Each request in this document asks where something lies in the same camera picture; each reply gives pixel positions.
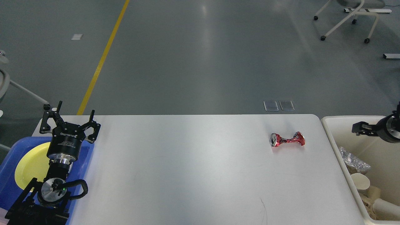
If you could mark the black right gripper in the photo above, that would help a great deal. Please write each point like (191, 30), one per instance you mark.
(387, 129)

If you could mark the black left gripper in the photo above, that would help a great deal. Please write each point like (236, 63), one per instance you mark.
(65, 145)

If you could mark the foil tray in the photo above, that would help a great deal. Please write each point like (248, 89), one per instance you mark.
(354, 164)

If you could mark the yellow-green plastic plate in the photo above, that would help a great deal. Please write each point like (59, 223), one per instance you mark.
(34, 164)

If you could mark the white paper cup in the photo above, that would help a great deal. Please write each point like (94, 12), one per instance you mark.
(361, 182)
(385, 210)

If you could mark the crushed red soda can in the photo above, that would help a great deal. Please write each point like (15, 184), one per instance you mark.
(276, 140)

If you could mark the brown paper ball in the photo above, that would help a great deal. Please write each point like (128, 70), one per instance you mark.
(368, 197)

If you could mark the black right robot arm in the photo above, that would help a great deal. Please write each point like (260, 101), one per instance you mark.
(398, 107)

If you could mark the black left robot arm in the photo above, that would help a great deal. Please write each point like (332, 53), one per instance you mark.
(47, 201)

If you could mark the cream plastic bin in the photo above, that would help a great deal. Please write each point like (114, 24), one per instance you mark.
(338, 130)

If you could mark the blue plastic tray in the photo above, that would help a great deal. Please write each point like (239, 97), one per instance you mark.
(9, 190)

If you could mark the white bar on floor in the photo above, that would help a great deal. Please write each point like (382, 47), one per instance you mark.
(391, 56)

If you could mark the floor outlet plates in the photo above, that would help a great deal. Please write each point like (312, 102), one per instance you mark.
(274, 106)

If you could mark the white chair leg left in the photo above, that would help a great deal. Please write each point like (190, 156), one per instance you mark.
(5, 82)

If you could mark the white office chair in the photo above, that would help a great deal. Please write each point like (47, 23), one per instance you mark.
(353, 9)

